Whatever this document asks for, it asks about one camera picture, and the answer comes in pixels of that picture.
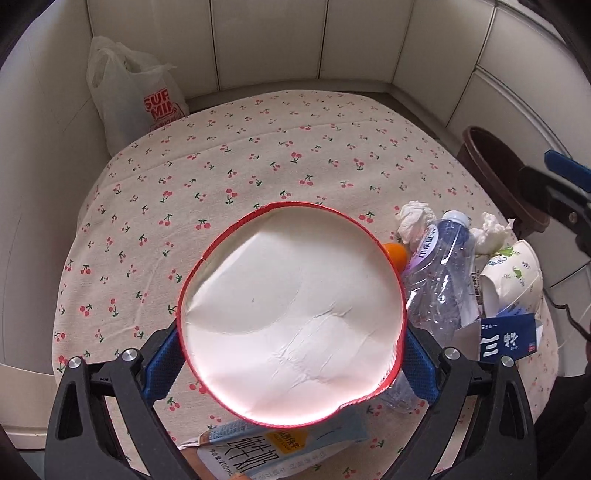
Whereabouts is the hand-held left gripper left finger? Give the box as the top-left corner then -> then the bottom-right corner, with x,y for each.
44,323 -> 204,480

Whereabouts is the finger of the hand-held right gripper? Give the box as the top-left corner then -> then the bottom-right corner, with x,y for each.
516,149 -> 591,261

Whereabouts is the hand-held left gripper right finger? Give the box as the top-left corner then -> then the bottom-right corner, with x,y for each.
392,323 -> 539,480

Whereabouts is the brown trash bin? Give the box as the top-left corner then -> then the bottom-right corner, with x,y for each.
457,126 -> 552,238

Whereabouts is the dark blue carton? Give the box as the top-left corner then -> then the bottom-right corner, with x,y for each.
455,311 -> 546,363

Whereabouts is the red rimmed paper bowl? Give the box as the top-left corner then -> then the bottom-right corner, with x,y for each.
177,202 -> 408,426

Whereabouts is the crushed clear plastic bottle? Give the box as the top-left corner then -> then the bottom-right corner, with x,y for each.
381,210 -> 481,414

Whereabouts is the crumpled white tissue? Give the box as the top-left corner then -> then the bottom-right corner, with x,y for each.
468,212 -> 515,257
396,201 -> 437,244

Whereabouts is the small orange fruit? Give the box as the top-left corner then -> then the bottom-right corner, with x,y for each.
382,242 -> 409,273

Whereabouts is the white paper cup green print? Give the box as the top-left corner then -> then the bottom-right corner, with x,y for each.
478,240 -> 543,319

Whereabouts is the light blue milk carton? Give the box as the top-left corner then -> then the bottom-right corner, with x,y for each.
178,408 -> 370,480

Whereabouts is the cherry print tablecloth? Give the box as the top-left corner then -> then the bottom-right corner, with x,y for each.
52,90 -> 557,480

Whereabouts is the white plastic shopping bag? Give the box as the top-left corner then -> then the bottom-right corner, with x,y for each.
87,36 -> 191,158

